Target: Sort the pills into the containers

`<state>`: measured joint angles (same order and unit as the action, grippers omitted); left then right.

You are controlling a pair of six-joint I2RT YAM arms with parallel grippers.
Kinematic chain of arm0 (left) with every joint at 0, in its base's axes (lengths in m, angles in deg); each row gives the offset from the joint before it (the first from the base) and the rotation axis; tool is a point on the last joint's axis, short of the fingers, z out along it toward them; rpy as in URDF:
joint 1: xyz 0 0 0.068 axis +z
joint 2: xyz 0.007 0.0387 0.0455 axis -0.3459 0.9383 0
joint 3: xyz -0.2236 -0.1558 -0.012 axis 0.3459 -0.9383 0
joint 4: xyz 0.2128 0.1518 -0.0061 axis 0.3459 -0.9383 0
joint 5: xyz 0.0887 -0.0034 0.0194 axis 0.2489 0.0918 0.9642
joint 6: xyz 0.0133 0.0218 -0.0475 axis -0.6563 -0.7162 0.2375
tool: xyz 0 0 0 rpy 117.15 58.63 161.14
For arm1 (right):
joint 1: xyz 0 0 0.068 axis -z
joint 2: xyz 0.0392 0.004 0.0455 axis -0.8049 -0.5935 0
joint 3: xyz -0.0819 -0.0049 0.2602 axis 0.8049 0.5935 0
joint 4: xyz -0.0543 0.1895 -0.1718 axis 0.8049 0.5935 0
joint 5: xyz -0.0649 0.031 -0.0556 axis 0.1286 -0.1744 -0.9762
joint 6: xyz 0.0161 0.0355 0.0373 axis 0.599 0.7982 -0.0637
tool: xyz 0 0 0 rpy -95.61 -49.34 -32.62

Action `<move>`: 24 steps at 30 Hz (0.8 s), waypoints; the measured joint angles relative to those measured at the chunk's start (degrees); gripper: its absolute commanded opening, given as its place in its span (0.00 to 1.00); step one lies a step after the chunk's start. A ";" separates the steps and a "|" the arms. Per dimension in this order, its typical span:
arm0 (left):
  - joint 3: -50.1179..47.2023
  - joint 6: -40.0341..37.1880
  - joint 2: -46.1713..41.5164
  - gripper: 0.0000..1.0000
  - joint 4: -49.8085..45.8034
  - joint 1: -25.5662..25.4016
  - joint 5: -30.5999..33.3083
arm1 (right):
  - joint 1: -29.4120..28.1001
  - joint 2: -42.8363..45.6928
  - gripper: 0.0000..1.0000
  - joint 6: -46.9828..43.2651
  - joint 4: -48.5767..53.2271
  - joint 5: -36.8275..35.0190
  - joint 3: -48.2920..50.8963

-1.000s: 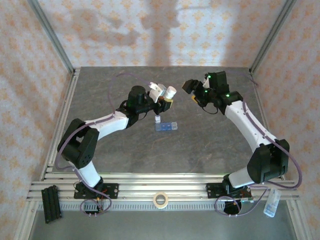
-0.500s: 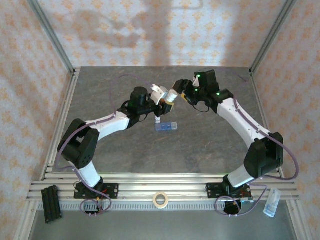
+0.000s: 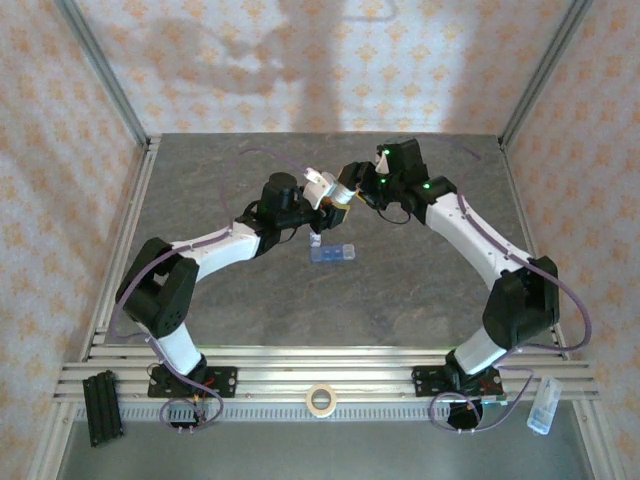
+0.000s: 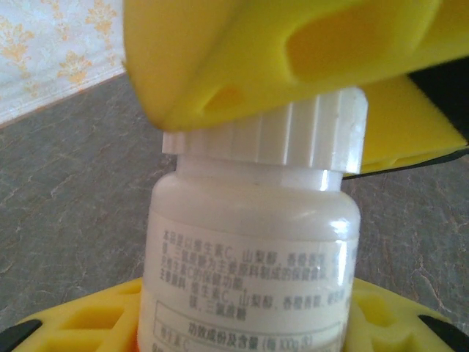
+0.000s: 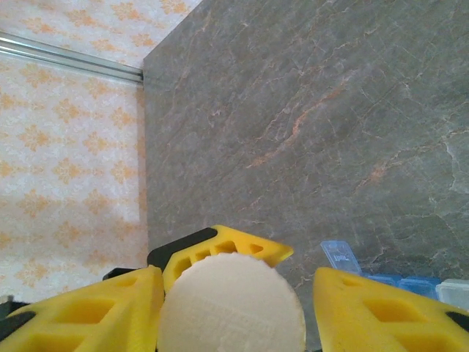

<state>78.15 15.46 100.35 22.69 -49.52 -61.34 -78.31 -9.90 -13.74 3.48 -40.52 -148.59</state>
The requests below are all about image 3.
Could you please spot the white pill bottle orange label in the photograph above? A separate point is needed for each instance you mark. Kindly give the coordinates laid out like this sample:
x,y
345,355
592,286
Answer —
x,y
341,193

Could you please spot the blue weekly pill organizer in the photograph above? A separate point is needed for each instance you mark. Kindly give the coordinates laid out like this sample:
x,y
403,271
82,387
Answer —
x,y
332,254

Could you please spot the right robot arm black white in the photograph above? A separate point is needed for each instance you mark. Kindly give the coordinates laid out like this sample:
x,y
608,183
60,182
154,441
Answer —
x,y
520,310

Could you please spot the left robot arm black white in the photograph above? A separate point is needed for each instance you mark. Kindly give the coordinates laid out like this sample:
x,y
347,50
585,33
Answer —
x,y
160,300

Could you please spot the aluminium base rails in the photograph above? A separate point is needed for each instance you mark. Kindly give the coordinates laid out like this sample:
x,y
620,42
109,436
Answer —
x,y
350,360

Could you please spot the beige tape roll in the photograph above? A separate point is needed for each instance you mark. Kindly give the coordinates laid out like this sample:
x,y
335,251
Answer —
x,y
309,399

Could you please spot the grey metal lower panel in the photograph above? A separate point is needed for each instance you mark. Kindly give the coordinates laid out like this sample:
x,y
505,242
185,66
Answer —
x,y
320,455

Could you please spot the black aluminium extrusion piece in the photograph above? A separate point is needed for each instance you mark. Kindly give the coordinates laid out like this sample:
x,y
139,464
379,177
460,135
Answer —
x,y
102,410

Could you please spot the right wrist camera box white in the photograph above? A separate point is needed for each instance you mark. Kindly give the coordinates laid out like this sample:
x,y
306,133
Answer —
x,y
382,162

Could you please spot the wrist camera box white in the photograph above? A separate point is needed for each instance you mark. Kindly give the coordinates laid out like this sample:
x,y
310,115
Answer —
x,y
317,190
382,162

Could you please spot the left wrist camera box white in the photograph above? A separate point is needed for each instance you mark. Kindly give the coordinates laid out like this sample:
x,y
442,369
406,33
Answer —
x,y
317,190

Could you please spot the aluminium table side rail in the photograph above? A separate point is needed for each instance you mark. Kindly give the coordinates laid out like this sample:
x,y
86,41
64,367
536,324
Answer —
x,y
510,170
145,165

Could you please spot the aluminium frame post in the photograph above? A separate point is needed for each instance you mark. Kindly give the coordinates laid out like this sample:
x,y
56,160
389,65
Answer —
x,y
548,65
102,65

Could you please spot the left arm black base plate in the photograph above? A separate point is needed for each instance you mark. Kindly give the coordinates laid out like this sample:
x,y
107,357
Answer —
x,y
227,382

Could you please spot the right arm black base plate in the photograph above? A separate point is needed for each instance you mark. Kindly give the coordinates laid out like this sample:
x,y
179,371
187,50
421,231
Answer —
x,y
422,382

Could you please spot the aluminium lower side rail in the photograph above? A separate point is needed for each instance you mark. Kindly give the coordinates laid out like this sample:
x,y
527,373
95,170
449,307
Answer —
x,y
50,445
597,445

